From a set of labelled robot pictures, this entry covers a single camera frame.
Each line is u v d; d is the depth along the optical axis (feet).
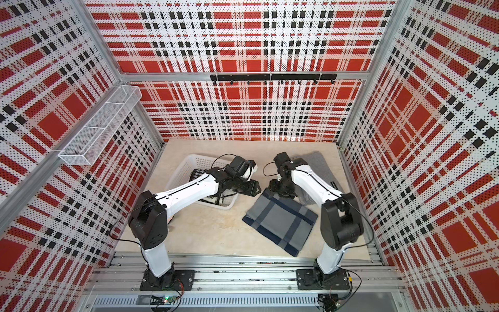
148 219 1.53
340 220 1.51
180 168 3.22
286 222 2.94
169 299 2.27
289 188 2.53
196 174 3.23
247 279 2.46
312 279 2.40
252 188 2.47
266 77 2.90
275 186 2.57
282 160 2.37
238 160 2.25
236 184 2.32
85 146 2.28
